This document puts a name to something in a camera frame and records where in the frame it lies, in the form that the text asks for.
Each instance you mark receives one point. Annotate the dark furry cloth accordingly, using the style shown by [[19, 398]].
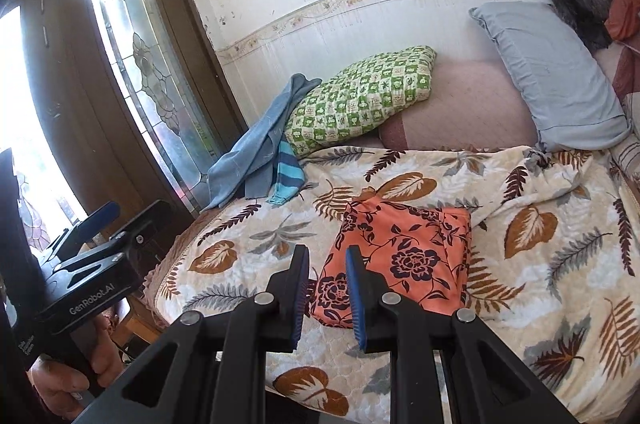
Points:
[[580, 9]]

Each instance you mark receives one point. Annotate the striped floral cushion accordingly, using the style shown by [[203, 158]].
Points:
[[630, 154]]

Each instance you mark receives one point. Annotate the green checked pillow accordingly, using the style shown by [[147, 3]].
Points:
[[360, 99]]

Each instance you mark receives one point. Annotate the blue-grey pillow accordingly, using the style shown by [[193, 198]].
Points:
[[550, 74]]

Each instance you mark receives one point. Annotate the cream leaf-print blanket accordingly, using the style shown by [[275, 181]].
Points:
[[525, 289]]

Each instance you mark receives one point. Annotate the maroon patchwork cloth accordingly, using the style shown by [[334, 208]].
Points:
[[627, 74]]

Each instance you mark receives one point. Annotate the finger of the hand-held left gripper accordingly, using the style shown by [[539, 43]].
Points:
[[97, 215], [145, 224]]

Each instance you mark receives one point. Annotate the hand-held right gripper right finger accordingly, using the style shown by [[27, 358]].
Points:
[[359, 304]]

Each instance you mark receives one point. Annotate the teal striped cloth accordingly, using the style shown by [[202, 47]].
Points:
[[287, 174]]

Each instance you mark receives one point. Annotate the plain orange cloth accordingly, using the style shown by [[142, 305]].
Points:
[[625, 14]]

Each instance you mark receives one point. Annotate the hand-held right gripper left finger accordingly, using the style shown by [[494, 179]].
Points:
[[300, 314]]

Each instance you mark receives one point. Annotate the person's left hand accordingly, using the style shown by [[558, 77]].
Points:
[[55, 384]]

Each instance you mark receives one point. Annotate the pink padded cushion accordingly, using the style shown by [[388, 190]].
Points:
[[465, 109]]

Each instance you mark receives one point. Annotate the orange floral garment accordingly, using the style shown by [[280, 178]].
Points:
[[400, 254]]

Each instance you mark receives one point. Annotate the wooden stool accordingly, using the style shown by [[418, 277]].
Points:
[[135, 319]]

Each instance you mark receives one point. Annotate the brown wooden stained-glass door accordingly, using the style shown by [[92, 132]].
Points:
[[65, 79]]

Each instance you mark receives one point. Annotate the blue denim cloth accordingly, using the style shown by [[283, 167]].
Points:
[[250, 154]]

